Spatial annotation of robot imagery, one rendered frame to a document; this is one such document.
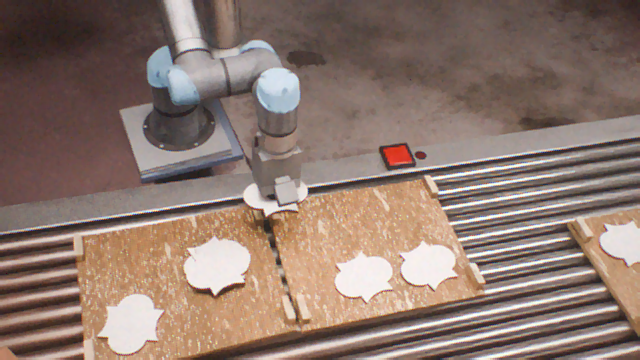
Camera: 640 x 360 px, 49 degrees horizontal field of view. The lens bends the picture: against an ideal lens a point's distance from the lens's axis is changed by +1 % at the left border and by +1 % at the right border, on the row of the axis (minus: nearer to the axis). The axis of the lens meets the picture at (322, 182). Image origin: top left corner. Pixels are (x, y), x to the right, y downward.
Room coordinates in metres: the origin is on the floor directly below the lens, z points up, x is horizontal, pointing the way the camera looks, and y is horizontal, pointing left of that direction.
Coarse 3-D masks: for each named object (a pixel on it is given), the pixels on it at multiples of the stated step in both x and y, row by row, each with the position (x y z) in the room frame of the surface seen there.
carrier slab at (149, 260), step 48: (96, 240) 0.93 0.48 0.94; (144, 240) 0.94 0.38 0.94; (192, 240) 0.96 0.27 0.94; (240, 240) 0.97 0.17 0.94; (96, 288) 0.81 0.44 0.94; (144, 288) 0.82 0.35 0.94; (192, 288) 0.83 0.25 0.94; (240, 288) 0.84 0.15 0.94; (96, 336) 0.70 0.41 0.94; (192, 336) 0.72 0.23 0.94; (240, 336) 0.73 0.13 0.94
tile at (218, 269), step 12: (216, 252) 0.91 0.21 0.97; (228, 252) 0.91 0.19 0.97; (240, 252) 0.91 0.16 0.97; (192, 264) 0.87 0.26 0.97; (204, 264) 0.87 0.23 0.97; (216, 264) 0.88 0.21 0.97; (228, 264) 0.88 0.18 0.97; (240, 264) 0.88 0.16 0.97; (192, 276) 0.84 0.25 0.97; (204, 276) 0.84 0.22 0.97; (216, 276) 0.85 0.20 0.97; (228, 276) 0.85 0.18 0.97; (240, 276) 0.85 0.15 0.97; (204, 288) 0.81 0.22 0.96; (216, 288) 0.82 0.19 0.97
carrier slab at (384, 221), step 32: (352, 192) 1.15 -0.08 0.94; (384, 192) 1.16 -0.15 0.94; (416, 192) 1.17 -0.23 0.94; (288, 224) 1.03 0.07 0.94; (320, 224) 1.04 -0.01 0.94; (352, 224) 1.05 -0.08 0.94; (384, 224) 1.06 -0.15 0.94; (416, 224) 1.07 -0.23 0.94; (448, 224) 1.08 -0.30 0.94; (288, 256) 0.94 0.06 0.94; (320, 256) 0.95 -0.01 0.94; (352, 256) 0.96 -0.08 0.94; (384, 256) 0.96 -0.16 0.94; (320, 288) 0.86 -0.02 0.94; (416, 288) 0.89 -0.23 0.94; (448, 288) 0.89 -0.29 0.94; (320, 320) 0.78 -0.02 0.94; (352, 320) 0.79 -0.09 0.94
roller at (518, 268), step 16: (544, 256) 1.02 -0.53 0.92; (560, 256) 1.03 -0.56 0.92; (576, 256) 1.03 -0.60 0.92; (480, 272) 0.96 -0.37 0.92; (496, 272) 0.97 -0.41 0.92; (512, 272) 0.97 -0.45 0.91; (528, 272) 0.98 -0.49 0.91; (544, 272) 1.00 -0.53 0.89; (32, 352) 0.66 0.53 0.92; (48, 352) 0.66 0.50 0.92; (64, 352) 0.67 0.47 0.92; (80, 352) 0.67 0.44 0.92
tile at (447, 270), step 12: (408, 252) 0.97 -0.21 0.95; (420, 252) 0.98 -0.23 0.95; (432, 252) 0.98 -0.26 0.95; (444, 252) 0.98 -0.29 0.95; (408, 264) 0.94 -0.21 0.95; (420, 264) 0.94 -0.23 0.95; (432, 264) 0.95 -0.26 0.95; (444, 264) 0.95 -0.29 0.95; (408, 276) 0.91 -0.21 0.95; (420, 276) 0.91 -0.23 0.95; (432, 276) 0.92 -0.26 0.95; (444, 276) 0.92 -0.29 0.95; (456, 276) 0.92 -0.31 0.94; (432, 288) 0.89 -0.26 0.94
